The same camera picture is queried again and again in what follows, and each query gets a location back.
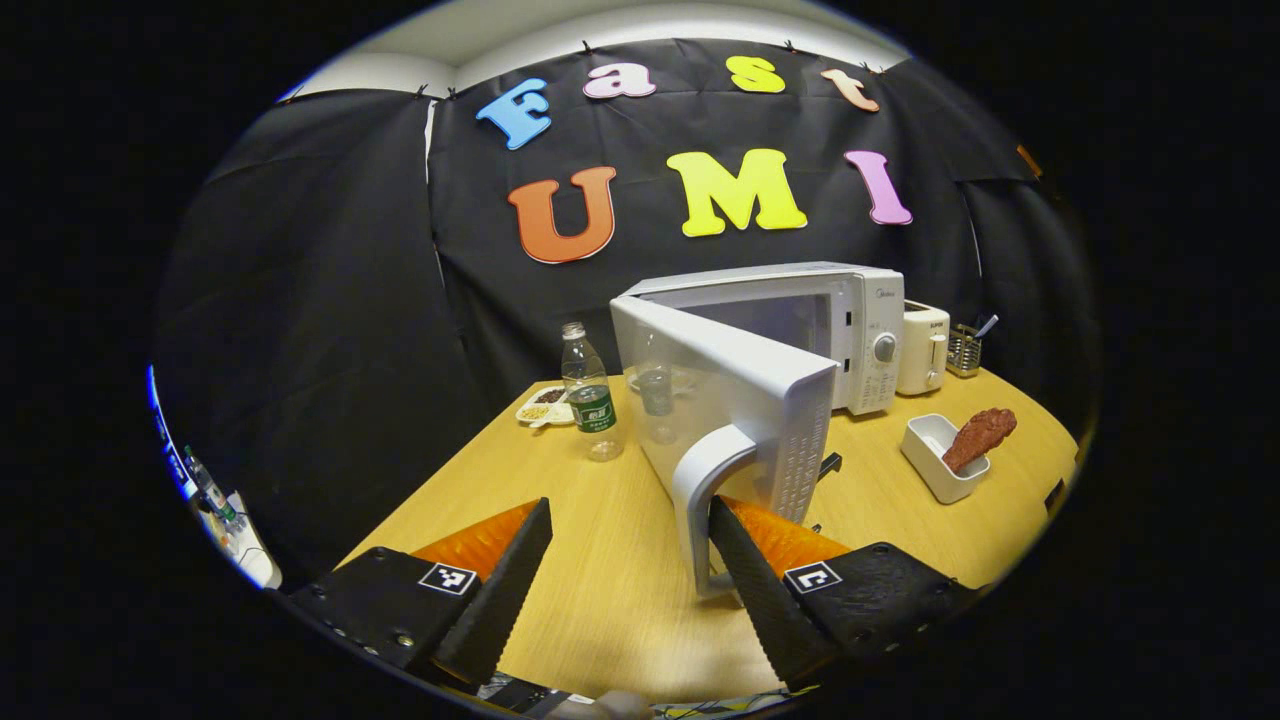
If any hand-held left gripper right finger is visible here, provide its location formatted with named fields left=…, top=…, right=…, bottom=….
left=706, top=494, right=988, bottom=693

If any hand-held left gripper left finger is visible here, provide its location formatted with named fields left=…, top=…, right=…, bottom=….
left=288, top=496, right=554, bottom=693

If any white microwave oven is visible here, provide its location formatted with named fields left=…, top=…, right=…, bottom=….
left=609, top=261, right=907, bottom=602

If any brown chicken drumstick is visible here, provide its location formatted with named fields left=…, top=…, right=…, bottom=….
left=941, top=406, right=1019, bottom=475

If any white divided snack plate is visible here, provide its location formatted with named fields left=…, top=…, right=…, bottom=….
left=515, top=384, right=578, bottom=430

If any clear plastic water bottle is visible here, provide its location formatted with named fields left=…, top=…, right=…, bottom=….
left=559, top=321, right=627, bottom=463

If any white rectangular dish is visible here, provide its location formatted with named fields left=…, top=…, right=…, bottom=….
left=899, top=412, right=992, bottom=505

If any white toaster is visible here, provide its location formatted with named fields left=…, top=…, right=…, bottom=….
left=896, top=300, right=952, bottom=397

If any row of black cloth clips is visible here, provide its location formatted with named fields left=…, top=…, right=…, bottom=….
left=415, top=38, right=891, bottom=101

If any wire mesh utensil holder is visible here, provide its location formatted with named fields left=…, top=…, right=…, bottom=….
left=946, top=322, right=984, bottom=379

